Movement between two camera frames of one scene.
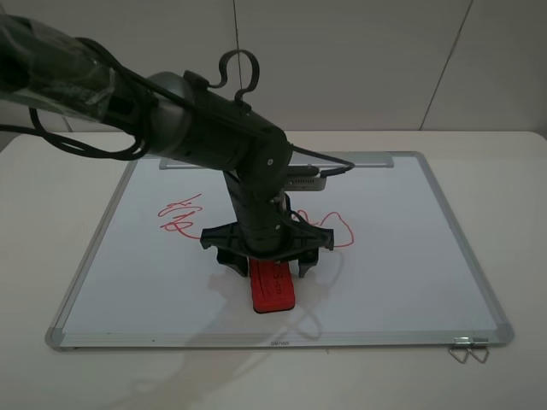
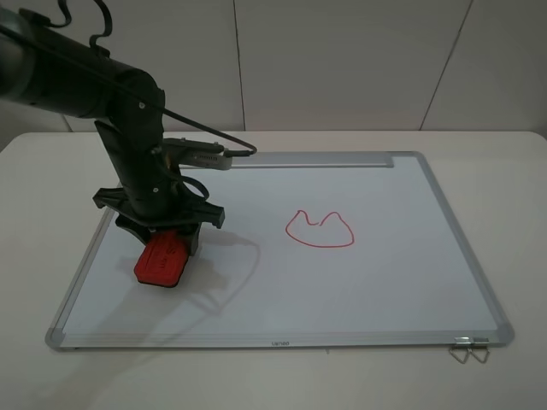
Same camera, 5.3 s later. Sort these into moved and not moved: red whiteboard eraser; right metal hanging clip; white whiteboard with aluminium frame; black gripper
Moved: black gripper; red whiteboard eraser
Not moved: right metal hanging clip; white whiteboard with aluminium frame
